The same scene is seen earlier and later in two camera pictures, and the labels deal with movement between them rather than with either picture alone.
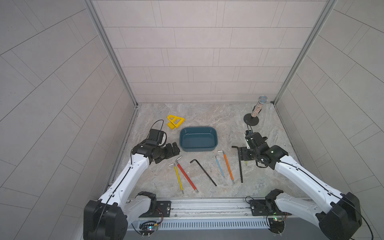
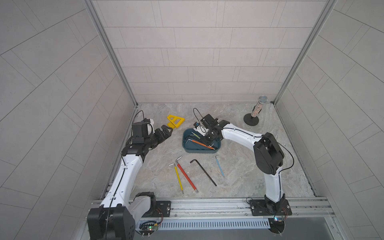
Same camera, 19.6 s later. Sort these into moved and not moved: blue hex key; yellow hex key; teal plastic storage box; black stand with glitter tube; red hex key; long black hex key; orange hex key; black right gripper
Moved: long black hex key; black right gripper; orange hex key
Not moved: black stand with glitter tube; teal plastic storage box; yellow hex key; blue hex key; red hex key
